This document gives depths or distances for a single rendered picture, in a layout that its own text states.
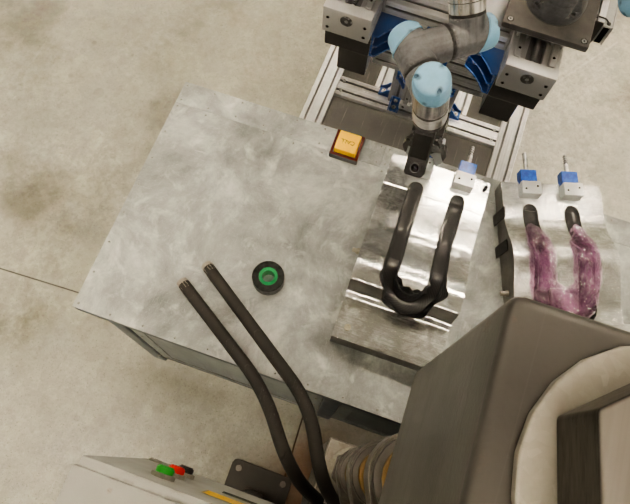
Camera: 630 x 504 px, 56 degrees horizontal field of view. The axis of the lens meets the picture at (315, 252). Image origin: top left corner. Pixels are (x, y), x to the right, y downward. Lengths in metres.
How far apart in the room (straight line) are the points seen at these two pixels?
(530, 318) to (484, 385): 0.03
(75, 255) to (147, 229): 0.96
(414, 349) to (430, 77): 0.62
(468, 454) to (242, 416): 2.02
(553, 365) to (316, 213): 1.34
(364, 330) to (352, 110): 1.22
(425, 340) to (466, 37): 0.67
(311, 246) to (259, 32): 1.59
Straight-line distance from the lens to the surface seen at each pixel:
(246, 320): 1.39
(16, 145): 2.82
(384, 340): 1.41
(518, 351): 0.24
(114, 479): 0.79
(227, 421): 2.24
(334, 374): 1.44
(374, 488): 0.69
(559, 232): 1.61
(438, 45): 1.27
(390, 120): 2.42
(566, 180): 1.68
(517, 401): 0.24
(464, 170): 1.56
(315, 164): 1.62
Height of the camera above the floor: 2.22
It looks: 70 degrees down
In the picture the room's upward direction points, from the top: 5 degrees clockwise
